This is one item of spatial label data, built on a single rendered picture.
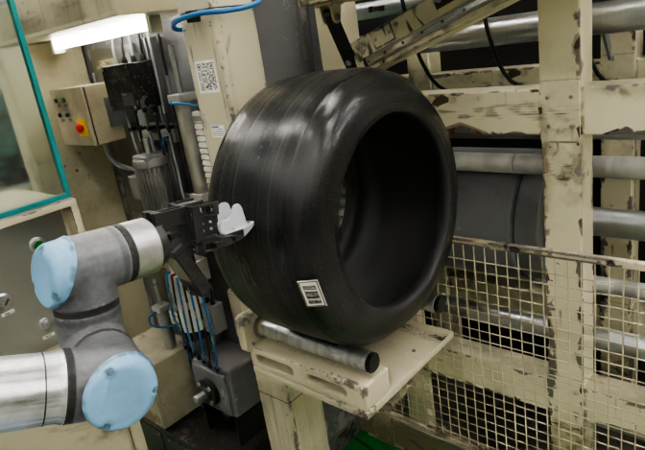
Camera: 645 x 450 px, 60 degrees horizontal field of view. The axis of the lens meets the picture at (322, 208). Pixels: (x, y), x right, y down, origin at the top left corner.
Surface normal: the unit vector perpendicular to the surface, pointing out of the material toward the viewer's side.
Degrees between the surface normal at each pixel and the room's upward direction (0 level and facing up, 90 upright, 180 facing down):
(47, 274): 78
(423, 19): 90
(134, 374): 90
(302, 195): 72
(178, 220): 90
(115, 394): 90
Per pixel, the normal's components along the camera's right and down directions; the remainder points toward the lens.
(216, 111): -0.65, 0.32
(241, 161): -0.62, -0.26
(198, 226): 0.75, 0.09
